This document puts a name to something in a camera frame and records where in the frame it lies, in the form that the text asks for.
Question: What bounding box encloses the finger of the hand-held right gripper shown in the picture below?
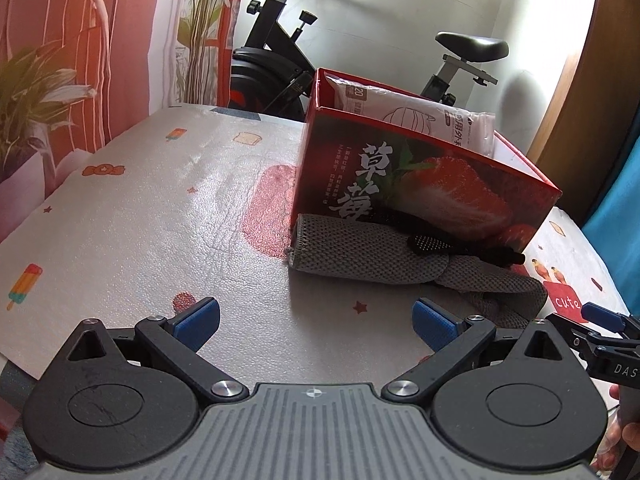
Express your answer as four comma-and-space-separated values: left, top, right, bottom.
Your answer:
581, 303, 640, 334
545, 313, 609, 357

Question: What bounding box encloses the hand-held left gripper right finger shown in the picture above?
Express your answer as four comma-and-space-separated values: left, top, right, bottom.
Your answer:
382, 297, 583, 404

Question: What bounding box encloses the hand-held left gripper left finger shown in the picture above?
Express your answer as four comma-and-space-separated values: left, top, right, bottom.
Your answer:
50, 297, 251, 402

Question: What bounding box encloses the grey mesh cloth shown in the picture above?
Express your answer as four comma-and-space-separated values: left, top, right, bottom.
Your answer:
285, 212, 548, 331

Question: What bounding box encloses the red strawberry print box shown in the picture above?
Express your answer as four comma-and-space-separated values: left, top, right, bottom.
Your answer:
290, 67, 563, 261

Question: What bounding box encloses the person's right hand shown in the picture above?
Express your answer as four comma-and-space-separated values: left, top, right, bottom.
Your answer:
599, 384, 640, 472

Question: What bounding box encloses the teal cloth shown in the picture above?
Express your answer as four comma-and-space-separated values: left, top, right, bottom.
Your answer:
582, 145, 640, 306

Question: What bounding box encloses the wooden door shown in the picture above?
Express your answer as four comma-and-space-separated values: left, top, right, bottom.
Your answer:
545, 10, 640, 221

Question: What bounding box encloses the white face mask packet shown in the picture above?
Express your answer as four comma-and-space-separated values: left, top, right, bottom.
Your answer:
325, 72, 496, 158

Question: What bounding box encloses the black exercise bike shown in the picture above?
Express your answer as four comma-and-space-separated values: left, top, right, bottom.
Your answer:
227, 0, 510, 122

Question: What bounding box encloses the printed wall cloth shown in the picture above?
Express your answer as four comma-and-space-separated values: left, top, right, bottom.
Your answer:
0, 0, 241, 243

